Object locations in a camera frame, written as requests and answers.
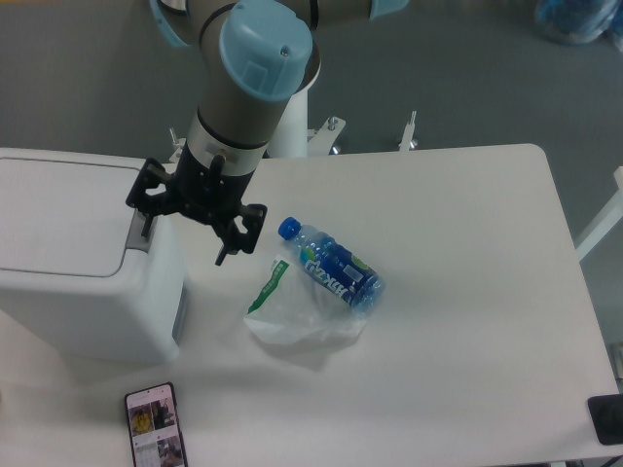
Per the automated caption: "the blue plastic water bottle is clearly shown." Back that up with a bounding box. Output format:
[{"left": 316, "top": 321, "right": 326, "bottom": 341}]
[{"left": 277, "top": 217, "right": 385, "bottom": 313}]

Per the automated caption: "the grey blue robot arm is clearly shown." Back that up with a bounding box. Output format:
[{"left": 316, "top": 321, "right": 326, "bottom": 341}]
[{"left": 126, "top": 1, "right": 407, "bottom": 264}]

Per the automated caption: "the blue plastic bag background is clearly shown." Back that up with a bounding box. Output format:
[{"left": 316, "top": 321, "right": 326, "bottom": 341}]
[{"left": 534, "top": 0, "right": 622, "bottom": 46}]

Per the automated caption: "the black device at table edge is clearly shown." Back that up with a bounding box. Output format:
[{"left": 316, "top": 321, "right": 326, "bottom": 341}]
[{"left": 587, "top": 394, "right": 622, "bottom": 446}]

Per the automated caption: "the white frame leg right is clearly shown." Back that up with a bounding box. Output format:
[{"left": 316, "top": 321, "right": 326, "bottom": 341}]
[{"left": 574, "top": 166, "right": 622, "bottom": 261}]

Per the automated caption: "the white table support frame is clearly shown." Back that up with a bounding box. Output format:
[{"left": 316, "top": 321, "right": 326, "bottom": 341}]
[{"left": 167, "top": 110, "right": 420, "bottom": 163}]

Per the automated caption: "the black smartphone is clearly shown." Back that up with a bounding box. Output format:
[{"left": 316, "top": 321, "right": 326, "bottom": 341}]
[{"left": 124, "top": 381, "right": 188, "bottom": 467}]

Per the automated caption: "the white green plastic bag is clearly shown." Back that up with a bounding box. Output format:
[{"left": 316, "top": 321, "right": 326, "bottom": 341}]
[{"left": 244, "top": 255, "right": 367, "bottom": 345}]

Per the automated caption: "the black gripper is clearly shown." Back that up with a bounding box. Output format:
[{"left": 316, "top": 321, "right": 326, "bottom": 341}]
[{"left": 126, "top": 148, "right": 268, "bottom": 266}]

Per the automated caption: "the white trash can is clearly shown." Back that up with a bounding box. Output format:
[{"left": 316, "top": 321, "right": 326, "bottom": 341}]
[{"left": 1, "top": 148, "right": 188, "bottom": 364}]

